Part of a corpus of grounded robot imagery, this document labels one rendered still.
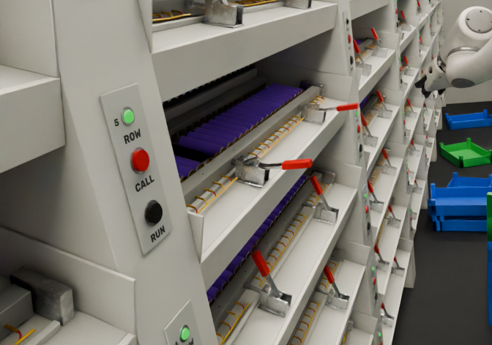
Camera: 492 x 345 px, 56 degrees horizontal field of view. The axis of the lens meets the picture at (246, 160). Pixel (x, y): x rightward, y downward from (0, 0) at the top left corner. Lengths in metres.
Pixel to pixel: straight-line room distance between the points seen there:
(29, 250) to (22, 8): 0.18
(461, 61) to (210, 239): 0.78
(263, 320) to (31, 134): 0.44
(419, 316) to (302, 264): 1.13
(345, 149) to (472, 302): 1.07
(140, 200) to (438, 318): 1.57
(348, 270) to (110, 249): 0.80
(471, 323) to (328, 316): 0.95
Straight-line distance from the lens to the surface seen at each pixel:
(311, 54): 0.96
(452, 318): 1.84
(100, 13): 0.34
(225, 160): 0.57
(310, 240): 0.81
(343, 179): 1.01
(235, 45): 0.52
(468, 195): 2.51
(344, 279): 1.05
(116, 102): 0.34
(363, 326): 1.21
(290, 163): 0.55
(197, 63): 0.45
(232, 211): 0.51
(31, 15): 0.31
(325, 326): 0.93
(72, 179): 0.33
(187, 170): 0.55
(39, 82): 0.30
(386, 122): 1.47
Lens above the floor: 1.13
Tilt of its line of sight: 18 degrees down
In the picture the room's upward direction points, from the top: 10 degrees counter-clockwise
